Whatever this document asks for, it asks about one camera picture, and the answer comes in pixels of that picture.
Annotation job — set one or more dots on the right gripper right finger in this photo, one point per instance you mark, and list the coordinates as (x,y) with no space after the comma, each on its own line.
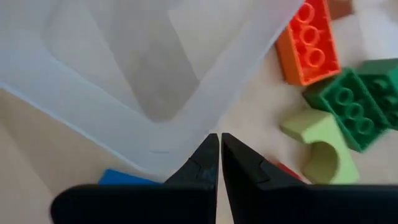
(280,205)

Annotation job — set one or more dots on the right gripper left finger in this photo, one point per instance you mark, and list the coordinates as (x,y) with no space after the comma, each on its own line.
(140,205)

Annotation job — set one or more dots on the blue Lego brick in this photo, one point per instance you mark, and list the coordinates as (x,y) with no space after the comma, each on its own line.
(124,178)

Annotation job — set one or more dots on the red wooden arch block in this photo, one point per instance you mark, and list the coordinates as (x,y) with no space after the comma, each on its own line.
(286,169)

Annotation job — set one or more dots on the light green arch block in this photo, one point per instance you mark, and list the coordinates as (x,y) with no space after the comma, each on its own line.
(317,127)

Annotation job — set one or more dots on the red-orange Lego brick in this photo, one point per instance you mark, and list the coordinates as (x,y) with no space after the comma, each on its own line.
(308,46)

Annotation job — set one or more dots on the tan wooden block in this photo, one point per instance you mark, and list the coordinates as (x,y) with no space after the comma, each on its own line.
(339,7)

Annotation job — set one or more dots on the clear plastic bin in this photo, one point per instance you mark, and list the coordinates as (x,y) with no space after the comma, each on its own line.
(124,62)

